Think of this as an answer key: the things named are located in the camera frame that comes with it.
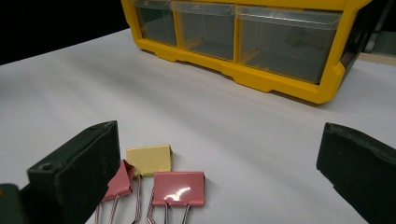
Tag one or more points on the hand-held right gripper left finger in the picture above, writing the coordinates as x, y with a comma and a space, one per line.
74, 174

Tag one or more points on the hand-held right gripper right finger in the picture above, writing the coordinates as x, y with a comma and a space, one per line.
364, 171

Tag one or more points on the pink binder clip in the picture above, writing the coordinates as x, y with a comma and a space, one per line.
121, 183
177, 186

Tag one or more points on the yellow binder clip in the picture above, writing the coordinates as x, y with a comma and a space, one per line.
149, 160

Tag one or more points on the yellow drawer organizer cabinet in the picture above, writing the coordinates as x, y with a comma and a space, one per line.
280, 83

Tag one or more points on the set of clear plastic drawers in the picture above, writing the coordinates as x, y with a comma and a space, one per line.
280, 46

